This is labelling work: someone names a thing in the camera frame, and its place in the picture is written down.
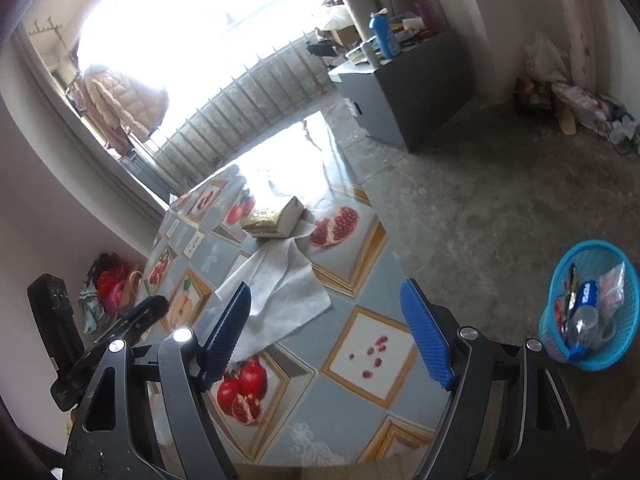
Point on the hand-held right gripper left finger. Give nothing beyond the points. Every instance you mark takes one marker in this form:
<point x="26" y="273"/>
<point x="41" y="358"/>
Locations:
<point x="227" y="330"/>

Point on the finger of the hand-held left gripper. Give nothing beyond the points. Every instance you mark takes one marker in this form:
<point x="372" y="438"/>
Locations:
<point x="145" y="315"/>

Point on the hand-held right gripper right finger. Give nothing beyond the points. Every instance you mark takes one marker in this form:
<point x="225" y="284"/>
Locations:
<point x="425" y="340"/>

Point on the white nonwoven cloth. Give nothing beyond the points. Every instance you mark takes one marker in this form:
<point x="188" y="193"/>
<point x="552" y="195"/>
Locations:
<point x="285" y="290"/>

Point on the red plastic bag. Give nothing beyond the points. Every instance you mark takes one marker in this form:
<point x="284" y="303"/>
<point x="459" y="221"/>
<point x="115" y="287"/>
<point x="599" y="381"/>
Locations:
<point x="560" y="315"/>

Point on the purple instant noodle bag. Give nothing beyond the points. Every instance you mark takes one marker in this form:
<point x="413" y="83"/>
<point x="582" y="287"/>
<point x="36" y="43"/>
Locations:
<point x="571" y="285"/>

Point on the clear bottle blue label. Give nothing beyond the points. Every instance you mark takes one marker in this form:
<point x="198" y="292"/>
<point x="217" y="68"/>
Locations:
<point x="582" y="320"/>

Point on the blue mesh plastic basket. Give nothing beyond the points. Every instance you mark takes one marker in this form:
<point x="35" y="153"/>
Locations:
<point x="612" y="355"/>

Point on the clear flower print packaging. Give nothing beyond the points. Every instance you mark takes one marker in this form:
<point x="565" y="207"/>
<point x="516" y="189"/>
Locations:
<point x="612" y="285"/>

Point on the kraft paper bag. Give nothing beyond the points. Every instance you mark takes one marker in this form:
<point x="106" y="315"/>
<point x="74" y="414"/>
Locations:
<point x="135" y="287"/>

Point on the patterned green cloth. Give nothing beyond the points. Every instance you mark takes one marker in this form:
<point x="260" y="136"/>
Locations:
<point x="91" y="310"/>

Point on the red pink bag bundle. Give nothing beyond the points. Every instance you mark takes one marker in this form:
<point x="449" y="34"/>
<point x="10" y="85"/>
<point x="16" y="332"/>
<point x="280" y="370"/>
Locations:
<point x="110" y="287"/>

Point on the brown snack wrapper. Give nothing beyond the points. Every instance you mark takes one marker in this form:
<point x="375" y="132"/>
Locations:
<point x="265" y="220"/>

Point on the beige hanging jacket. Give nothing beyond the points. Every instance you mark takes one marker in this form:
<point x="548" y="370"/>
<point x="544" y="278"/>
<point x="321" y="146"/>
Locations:
<point x="125" y="100"/>

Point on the metal window railing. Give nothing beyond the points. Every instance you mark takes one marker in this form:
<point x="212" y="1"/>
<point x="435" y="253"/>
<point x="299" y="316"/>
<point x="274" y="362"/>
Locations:
<point x="240" y="105"/>

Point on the grey cabinet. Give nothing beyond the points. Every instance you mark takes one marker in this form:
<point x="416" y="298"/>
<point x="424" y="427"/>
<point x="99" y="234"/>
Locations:
<point x="400" y="100"/>

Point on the white plastic bag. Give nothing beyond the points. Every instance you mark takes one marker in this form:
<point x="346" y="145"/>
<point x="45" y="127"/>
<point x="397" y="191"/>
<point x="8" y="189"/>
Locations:
<point x="545" y="57"/>

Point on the blue spray bottle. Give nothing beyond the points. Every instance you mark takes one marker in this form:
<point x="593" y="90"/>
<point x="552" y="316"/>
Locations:
<point x="385" y="35"/>

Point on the pink cup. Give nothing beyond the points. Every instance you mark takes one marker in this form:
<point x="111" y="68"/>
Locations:
<point x="424" y="15"/>

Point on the pink floral paper roll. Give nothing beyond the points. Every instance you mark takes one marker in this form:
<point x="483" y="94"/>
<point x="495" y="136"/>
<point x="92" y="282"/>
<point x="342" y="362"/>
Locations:
<point x="575" y="20"/>

